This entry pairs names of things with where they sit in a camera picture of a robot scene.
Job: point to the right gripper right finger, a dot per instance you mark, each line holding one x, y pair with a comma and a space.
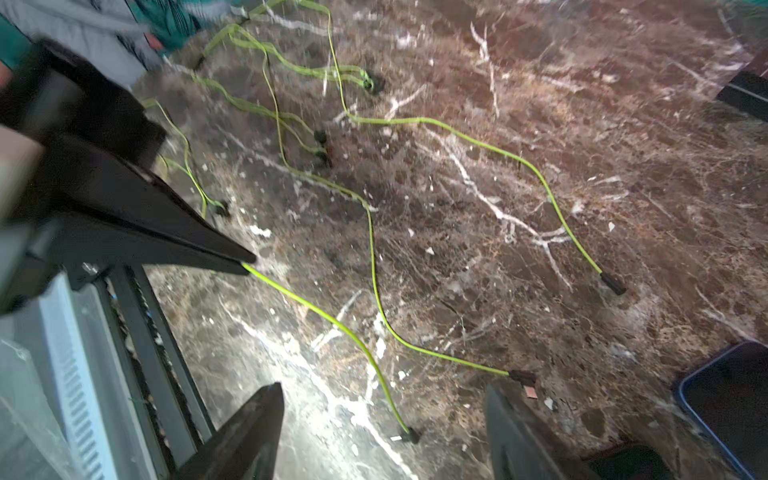
522, 446

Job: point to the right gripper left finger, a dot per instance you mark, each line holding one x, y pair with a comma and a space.
246, 446

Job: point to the black smartphone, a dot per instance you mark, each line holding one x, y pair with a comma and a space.
726, 397
747, 90

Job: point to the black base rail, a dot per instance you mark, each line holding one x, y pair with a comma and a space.
173, 421

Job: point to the white slotted cable duct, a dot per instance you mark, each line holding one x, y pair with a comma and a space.
67, 336

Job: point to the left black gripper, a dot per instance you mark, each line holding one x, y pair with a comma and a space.
71, 204

